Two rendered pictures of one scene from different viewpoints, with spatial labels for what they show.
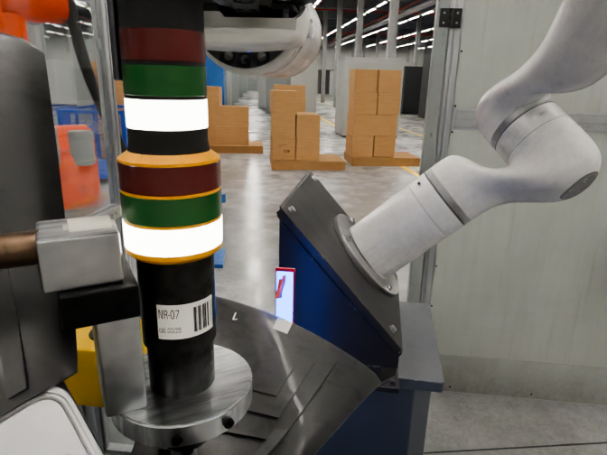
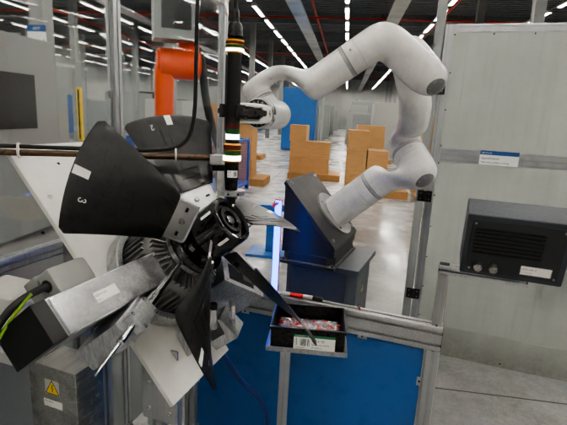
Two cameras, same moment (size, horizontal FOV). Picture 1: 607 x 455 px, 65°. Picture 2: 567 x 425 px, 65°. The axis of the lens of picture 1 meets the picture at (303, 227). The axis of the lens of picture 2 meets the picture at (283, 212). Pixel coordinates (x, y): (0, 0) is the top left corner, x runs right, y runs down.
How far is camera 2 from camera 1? 0.90 m
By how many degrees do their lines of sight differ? 14
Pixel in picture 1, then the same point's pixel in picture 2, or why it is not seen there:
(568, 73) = (405, 129)
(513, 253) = not seen: hidden behind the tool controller
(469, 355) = (450, 326)
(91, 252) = (218, 158)
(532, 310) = (499, 296)
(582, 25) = (402, 111)
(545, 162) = (406, 169)
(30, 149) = (206, 143)
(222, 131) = (306, 161)
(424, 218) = (357, 194)
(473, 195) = (379, 183)
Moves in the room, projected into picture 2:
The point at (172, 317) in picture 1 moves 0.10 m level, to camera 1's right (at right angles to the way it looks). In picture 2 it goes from (229, 173) to (268, 176)
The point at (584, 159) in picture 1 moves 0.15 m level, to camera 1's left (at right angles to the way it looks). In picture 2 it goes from (423, 167) to (377, 164)
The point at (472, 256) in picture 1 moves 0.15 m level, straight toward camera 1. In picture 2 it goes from (453, 251) to (446, 257)
